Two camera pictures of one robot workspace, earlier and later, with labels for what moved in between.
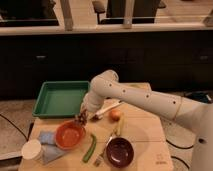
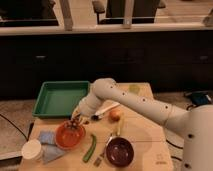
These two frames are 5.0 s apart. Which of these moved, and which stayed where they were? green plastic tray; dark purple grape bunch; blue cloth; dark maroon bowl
Moved: dark purple grape bunch
Stayed: dark maroon bowl; green plastic tray; blue cloth
